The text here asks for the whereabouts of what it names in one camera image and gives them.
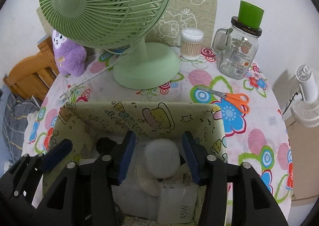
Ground white 45W charger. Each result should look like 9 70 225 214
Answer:
157 184 198 224

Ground white round earbud case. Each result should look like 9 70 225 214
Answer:
144 138 181 179

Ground yellow patterned storage box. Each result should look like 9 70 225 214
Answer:
42 101 229 226

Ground grey plaid blanket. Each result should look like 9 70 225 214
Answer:
2 93 39 162

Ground floral tablecloth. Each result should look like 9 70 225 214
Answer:
23 48 293 216

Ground wooden chair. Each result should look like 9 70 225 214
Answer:
3 36 59 101

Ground orange scissors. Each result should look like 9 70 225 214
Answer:
196 86 250 114

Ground purple plush toy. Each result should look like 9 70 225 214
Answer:
52 30 87 77

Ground glass mug jar green lid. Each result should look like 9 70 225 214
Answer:
212 1 264 80

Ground green desk fan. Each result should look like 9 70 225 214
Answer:
39 0 180 90

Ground cotton swab container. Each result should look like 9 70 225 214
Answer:
181 28 204 61

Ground beige cartoon placemat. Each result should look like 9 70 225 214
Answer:
146 0 217 48

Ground white fan cable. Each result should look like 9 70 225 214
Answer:
59 48 133 102

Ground white wall fan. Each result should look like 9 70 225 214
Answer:
283 64 318 128

